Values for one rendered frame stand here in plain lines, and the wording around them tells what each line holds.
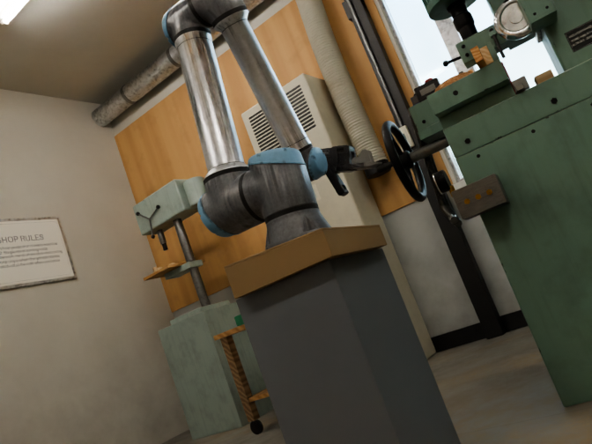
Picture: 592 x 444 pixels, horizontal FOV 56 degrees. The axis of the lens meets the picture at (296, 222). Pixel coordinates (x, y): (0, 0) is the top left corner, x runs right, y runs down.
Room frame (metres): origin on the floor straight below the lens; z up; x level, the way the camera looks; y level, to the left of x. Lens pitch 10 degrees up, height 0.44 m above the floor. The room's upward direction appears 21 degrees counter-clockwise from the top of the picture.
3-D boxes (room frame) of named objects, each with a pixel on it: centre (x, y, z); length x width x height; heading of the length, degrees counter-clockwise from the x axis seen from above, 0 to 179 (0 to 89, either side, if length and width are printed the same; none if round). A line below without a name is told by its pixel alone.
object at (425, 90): (1.79, -0.56, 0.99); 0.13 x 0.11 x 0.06; 156
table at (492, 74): (1.76, -0.64, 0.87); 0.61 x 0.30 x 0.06; 156
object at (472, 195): (1.49, -0.48, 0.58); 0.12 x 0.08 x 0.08; 66
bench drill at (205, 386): (3.65, 0.73, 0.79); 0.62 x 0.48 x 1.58; 57
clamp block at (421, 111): (1.80, -0.56, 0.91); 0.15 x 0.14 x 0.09; 156
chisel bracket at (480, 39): (1.67, -0.73, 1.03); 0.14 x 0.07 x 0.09; 66
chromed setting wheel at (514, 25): (1.51, -0.78, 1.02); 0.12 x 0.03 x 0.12; 66
